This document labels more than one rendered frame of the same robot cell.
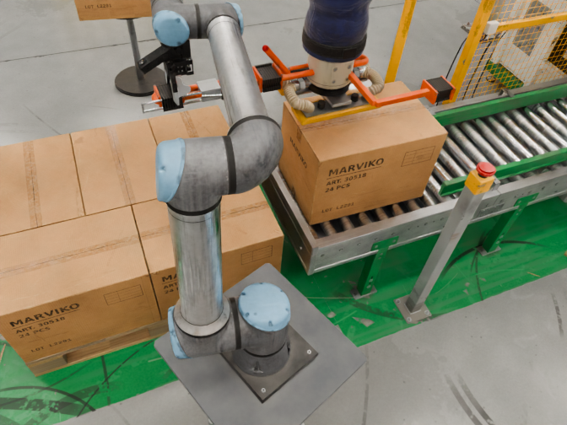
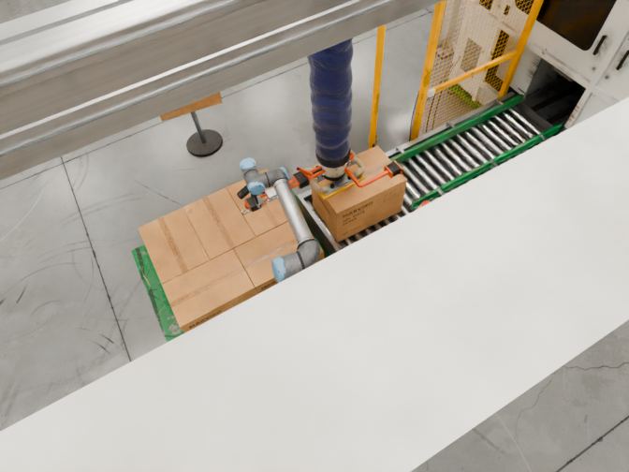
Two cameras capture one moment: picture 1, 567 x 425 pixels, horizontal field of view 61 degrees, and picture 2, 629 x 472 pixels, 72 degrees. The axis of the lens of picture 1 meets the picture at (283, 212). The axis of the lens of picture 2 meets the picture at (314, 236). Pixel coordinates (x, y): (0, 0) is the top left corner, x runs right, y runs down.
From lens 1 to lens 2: 1.29 m
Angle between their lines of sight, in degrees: 9
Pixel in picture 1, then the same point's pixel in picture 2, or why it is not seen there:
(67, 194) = (196, 248)
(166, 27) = (255, 189)
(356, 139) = (355, 194)
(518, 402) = not seen: hidden behind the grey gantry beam
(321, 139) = (335, 199)
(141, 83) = (205, 145)
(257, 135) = (310, 249)
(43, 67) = (134, 145)
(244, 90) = (299, 225)
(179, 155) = (283, 266)
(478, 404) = not seen: hidden behind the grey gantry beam
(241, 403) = not seen: hidden behind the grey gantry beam
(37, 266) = (194, 294)
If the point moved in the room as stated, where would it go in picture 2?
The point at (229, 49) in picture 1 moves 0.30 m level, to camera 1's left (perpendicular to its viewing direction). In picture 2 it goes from (287, 200) to (231, 205)
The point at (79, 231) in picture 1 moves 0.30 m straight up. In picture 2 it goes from (210, 270) to (198, 250)
